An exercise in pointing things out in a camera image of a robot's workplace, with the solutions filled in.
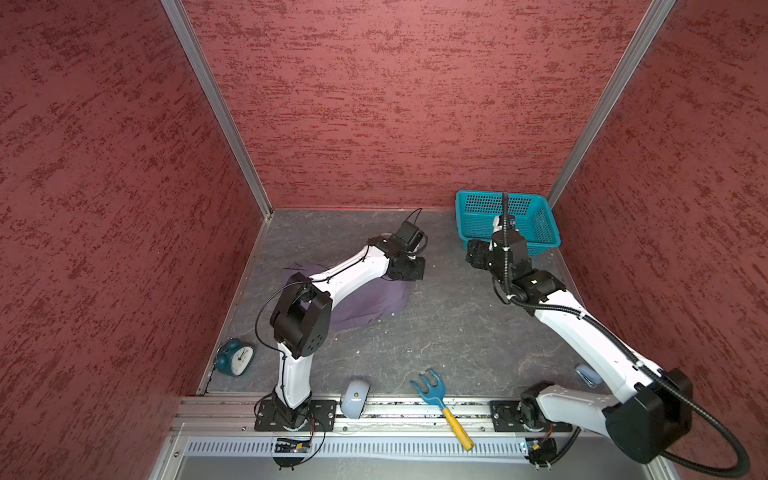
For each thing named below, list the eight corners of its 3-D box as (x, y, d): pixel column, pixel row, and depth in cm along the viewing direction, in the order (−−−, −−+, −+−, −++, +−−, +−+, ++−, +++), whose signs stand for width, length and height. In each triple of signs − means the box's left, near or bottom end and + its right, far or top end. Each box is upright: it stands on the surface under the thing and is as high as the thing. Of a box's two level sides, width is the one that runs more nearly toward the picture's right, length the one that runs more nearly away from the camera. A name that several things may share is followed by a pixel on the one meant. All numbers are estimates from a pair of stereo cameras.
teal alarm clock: (226, 376, 82) (211, 367, 75) (236, 348, 87) (223, 337, 80) (248, 377, 82) (235, 367, 75) (256, 348, 87) (245, 337, 80)
